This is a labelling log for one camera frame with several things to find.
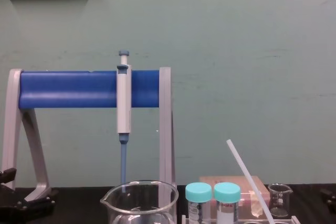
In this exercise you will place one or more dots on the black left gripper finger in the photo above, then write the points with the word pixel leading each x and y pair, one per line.
pixel 8 176
pixel 36 200

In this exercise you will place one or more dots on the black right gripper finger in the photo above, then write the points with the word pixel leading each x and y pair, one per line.
pixel 329 197

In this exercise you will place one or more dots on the white stirring rod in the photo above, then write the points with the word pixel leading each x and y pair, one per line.
pixel 245 171

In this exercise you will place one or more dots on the small glass beaker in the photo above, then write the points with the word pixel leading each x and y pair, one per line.
pixel 280 200

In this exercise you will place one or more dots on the clear acrylic rack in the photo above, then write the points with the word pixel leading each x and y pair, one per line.
pixel 284 220

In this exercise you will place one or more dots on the pink cardboard box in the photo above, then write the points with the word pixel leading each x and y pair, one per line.
pixel 233 179

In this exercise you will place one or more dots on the clear vial teal cap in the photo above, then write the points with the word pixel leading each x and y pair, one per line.
pixel 198 192
pixel 227 192

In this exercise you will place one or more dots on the grey pipette stand blue bar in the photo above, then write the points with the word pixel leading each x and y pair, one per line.
pixel 68 90

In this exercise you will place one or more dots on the large glass beaker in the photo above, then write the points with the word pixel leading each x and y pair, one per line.
pixel 147 208

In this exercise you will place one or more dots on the white and blue pipette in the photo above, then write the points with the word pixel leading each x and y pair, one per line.
pixel 124 103

